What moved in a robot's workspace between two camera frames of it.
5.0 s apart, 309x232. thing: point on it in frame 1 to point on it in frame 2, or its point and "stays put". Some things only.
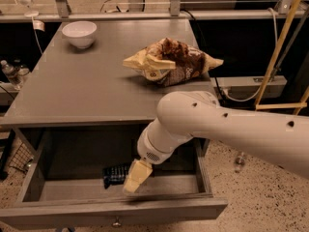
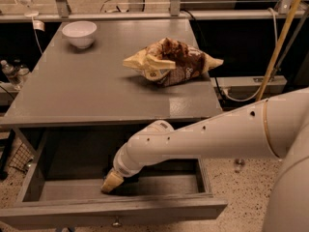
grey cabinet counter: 89,87 stays put
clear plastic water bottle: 13,72 stays put
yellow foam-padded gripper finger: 139,171 to 113,180
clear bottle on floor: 239,162 stays put
